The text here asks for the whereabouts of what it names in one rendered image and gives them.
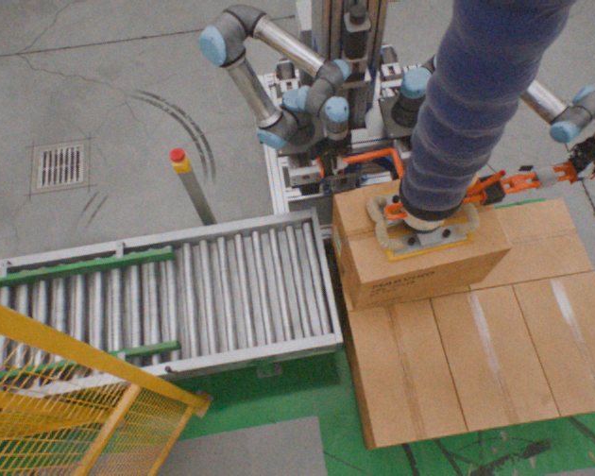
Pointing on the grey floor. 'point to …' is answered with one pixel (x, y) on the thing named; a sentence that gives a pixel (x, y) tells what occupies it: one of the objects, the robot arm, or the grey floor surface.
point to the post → (195, 191)
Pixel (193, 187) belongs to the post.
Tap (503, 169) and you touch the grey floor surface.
